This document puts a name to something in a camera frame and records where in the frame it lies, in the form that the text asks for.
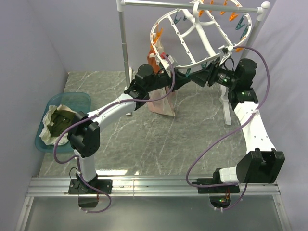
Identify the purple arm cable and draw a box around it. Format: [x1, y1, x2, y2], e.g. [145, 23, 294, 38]
[52, 55, 176, 213]
[185, 46, 270, 209]

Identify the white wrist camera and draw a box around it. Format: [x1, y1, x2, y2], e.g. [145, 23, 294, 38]
[160, 52, 178, 77]
[219, 45, 234, 66]

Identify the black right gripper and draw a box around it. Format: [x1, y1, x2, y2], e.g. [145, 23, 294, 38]
[188, 58, 239, 89]

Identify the pile of clothes in basket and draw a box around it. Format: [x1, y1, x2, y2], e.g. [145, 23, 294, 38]
[39, 104, 76, 145]

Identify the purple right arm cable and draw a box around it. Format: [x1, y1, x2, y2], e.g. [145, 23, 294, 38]
[185, 46, 270, 209]

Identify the white rack foot right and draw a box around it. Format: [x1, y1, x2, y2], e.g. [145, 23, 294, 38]
[219, 85, 232, 125]

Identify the silver clothes rack frame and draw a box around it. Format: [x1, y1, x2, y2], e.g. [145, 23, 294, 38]
[116, 0, 272, 97]

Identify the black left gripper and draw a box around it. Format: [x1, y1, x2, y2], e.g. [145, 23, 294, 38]
[146, 69, 191, 93]

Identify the white rack foot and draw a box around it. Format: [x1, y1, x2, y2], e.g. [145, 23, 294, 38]
[126, 67, 133, 116]
[219, 85, 232, 125]

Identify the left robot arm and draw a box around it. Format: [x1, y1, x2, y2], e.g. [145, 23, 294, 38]
[68, 64, 190, 194]

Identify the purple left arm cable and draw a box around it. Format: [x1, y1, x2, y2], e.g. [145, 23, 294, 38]
[52, 55, 176, 213]

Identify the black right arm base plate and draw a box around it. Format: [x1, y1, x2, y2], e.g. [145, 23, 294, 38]
[193, 178, 240, 194]

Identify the aluminium rail front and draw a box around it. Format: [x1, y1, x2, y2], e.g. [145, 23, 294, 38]
[26, 175, 281, 197]

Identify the white rack foot left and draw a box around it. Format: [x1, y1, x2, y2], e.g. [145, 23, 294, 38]
[126, 67, 133, 116]

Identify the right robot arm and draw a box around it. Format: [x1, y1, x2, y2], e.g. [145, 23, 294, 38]
[188, 58, 285, 193]

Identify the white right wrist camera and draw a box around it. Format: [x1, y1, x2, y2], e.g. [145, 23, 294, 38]
[219, 45, 234, 66]

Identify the orange underwear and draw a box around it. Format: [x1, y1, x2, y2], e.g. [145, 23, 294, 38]
[147, 39, 164, 74]

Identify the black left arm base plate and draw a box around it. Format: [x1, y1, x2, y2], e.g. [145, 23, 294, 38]
[68, 178, 113, 195]

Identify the white oval clip hanger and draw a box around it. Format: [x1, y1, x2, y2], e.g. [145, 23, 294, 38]
[150, 0, 253, 70]

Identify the teal plastic basket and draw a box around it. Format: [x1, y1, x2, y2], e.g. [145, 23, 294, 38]
[35, 92, 91, 153]

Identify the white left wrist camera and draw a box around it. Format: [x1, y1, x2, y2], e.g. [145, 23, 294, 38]
[160, 52, 178, 77]

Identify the pink underwear white waistband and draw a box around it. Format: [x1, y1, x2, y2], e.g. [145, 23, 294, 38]
[147, 87, 176, 117]

